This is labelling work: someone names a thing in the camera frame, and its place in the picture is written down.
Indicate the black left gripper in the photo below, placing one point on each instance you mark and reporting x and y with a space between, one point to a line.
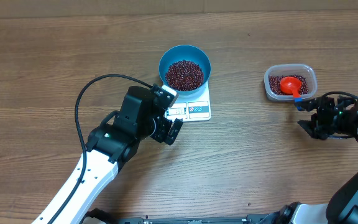
160 134

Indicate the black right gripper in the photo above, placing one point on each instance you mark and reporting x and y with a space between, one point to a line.
317 131

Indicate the red plastic measuring scoop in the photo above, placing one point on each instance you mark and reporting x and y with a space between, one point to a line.
291 86

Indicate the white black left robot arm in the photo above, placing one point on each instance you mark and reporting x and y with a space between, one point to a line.
112 144

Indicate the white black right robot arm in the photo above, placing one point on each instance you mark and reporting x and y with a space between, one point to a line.
343 206

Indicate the white digital kitchen scale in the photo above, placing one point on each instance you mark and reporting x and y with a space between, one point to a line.
191 107

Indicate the red beans in bowl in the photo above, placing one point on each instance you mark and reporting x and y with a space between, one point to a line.
184 75

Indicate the blue plastic bowl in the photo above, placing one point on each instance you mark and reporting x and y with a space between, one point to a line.
184 52

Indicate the clear plastic bean container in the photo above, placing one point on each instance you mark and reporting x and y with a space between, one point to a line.
306 73

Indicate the red beans in container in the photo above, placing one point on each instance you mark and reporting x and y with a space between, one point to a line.
274 82

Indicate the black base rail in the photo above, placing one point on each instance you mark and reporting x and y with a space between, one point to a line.
97 216

